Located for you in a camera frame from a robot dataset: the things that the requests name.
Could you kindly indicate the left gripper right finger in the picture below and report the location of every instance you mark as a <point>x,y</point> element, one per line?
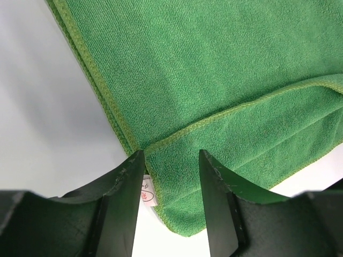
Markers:
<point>244,219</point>

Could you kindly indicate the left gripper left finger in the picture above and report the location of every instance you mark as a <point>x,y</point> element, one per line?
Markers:
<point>97,219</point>

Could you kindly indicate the green towel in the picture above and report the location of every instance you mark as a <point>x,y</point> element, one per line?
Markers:
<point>258,84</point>

